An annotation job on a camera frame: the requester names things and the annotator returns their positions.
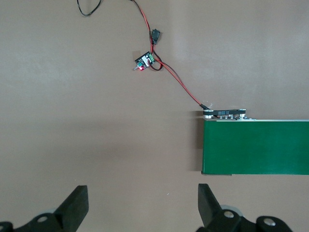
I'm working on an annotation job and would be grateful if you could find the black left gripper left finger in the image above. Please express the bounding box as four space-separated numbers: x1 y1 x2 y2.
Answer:
0 185 89 232

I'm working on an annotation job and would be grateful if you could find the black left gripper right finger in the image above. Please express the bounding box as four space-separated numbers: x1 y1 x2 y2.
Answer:
197 183 293 232

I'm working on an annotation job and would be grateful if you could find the green belt conveyor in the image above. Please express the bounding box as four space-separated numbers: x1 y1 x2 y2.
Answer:
200 108 309 176

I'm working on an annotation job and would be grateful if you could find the black motor controller board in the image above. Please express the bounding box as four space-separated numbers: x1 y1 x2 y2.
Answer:
133 51 157 73

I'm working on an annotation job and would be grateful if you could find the red and black power cable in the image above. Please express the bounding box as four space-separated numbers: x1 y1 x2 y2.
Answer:
129 0 211 110

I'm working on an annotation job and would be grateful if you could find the black inline cable switch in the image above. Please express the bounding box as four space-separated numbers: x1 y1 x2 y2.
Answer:
150 28 162 45

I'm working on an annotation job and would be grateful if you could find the thin black looped cable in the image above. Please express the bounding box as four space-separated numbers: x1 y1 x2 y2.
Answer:
76 0 102 17

